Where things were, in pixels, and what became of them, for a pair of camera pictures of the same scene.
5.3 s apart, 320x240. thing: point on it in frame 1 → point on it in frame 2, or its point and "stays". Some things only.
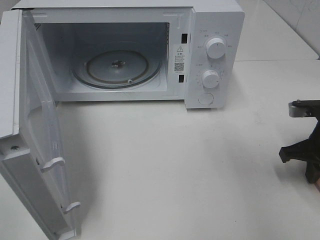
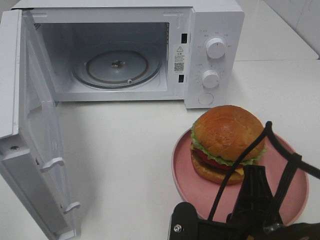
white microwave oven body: x=190 y=51 stays
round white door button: x=205 y=98 stays
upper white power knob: x=215 y=48 stays
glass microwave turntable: x=116 y=66 stays
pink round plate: x=317 y=184 → x=277 y=163
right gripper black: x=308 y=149 → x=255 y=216
